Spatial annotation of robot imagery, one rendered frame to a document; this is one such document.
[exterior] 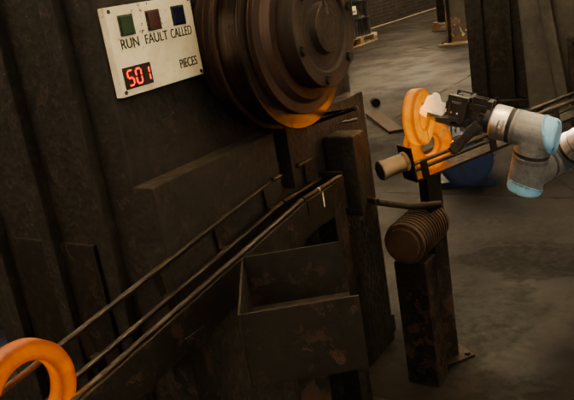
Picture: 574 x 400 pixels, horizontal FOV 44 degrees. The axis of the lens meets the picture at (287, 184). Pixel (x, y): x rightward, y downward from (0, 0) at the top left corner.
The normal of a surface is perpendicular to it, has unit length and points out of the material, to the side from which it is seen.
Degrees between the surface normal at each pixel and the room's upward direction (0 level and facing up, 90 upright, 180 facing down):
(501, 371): 0
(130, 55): 90
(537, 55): 90
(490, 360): 0
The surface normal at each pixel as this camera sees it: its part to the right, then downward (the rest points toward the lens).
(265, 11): -0.13, -0.04
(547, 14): -0.72, 0.30
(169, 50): 0.83, 0.02
